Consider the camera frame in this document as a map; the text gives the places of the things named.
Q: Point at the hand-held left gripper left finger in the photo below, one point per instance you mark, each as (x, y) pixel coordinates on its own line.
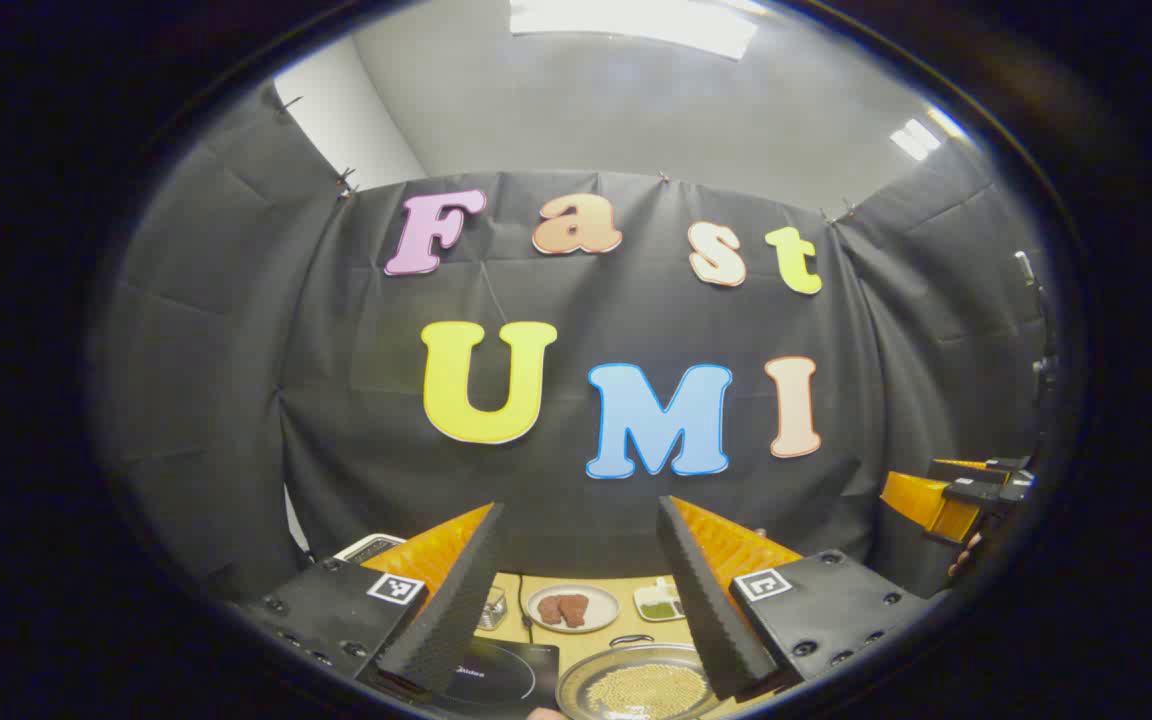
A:
(456, 610)

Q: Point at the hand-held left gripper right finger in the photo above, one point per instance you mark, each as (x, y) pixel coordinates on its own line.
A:
(711, 620)

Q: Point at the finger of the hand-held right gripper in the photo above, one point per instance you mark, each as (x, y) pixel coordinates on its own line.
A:
(996, 470)
(936, 505)

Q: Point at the black induction cooktop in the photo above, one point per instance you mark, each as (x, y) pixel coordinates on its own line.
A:
(506, 670)

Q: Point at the heap of soybeans in pot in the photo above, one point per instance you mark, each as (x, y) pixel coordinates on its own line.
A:
(646, 690)

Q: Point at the green mung beans portion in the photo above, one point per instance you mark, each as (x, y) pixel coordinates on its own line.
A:
(656, 609)

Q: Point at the white divided dish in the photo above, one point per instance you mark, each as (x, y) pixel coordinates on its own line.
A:
(658, 592)

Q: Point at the brown meat patty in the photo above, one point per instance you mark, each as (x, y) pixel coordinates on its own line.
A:
(549, 611)
(574, 610)

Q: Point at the white toaster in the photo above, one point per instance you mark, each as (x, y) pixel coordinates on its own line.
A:
(366, 548)

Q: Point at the white oval plate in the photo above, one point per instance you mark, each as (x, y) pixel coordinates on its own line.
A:
(603, 600)

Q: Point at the small ceiling light panel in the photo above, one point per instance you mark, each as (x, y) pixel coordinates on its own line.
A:
(914, 140)

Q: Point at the large ceiling light panel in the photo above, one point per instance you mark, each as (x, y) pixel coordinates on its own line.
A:
(636, 25)

